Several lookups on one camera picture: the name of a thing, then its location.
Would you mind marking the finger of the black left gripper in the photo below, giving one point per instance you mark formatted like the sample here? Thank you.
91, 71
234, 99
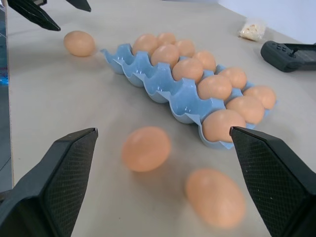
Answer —
34, 14
80, 4

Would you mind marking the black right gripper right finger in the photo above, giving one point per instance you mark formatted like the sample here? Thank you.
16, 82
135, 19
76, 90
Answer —
279, 187

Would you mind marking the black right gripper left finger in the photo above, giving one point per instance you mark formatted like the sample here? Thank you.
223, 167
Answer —
49, 187

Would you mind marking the blue plastic egg tray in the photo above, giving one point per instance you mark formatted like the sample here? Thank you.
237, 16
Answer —
158, 86

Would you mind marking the brown egg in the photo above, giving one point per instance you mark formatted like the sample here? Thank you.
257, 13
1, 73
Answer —
216, 197
79, 43
187, 69
145, 44
234, 77
165, 54
263, 96
146, 148
245, 108
222, 124
166, 38
185, 48
214, 87
205, 60

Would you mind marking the black handheld remote controller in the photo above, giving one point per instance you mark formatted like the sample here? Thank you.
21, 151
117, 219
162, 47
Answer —
288, 56

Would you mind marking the clear bag of white bits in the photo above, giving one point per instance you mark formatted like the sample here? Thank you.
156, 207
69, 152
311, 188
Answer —
251, 30

